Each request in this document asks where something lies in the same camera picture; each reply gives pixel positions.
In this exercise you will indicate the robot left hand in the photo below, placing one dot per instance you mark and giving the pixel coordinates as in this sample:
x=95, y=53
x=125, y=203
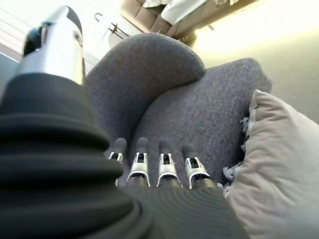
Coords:
x=49, y=154

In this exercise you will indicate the white fringed cushion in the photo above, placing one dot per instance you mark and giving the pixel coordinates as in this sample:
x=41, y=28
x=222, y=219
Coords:
x=274, y=161

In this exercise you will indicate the grey fabric armchair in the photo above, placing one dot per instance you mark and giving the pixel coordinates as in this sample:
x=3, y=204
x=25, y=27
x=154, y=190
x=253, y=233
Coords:
x=154, y=74

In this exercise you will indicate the beige upholstered bed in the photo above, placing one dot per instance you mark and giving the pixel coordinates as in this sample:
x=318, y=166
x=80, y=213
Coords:
x=147, y=17

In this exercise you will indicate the cream fringed throw blanket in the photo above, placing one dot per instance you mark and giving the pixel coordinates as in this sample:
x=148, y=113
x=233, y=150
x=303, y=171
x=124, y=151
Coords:
x=154, y=2

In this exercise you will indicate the white duvet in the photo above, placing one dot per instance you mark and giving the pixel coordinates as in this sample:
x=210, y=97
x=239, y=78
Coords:
x=179, y=11

